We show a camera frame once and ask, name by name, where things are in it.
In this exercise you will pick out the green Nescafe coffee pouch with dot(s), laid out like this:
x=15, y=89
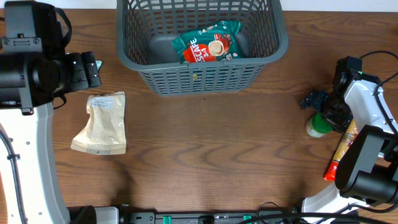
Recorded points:
x=215, y=42

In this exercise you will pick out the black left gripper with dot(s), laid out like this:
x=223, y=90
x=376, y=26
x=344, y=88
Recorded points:
x=90, y=74

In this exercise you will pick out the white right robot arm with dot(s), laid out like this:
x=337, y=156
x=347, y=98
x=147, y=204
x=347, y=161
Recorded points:
x=366, y=175

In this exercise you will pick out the red spaghetti packet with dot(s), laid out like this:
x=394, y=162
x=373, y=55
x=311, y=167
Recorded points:
x=345, y=143

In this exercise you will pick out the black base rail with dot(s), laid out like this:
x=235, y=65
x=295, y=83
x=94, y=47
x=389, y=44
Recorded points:
x=191, y=218

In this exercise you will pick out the green lid jar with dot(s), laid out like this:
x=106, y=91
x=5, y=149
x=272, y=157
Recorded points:
x=316, y=127

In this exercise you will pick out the beige powder pouch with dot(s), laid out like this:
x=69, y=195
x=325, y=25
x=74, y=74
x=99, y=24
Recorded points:
x=104, y=133

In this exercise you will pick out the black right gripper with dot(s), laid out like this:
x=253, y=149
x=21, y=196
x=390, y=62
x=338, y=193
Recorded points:
x=314, y=99

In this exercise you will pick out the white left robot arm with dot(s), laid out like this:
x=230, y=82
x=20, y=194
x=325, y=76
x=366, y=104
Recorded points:
x=35, y=70

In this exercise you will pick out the grey plastic basket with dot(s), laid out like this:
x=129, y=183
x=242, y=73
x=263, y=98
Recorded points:
x=146, y=30

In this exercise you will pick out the mint green wipes packet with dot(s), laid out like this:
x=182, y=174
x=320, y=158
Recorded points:
x=99, y=64

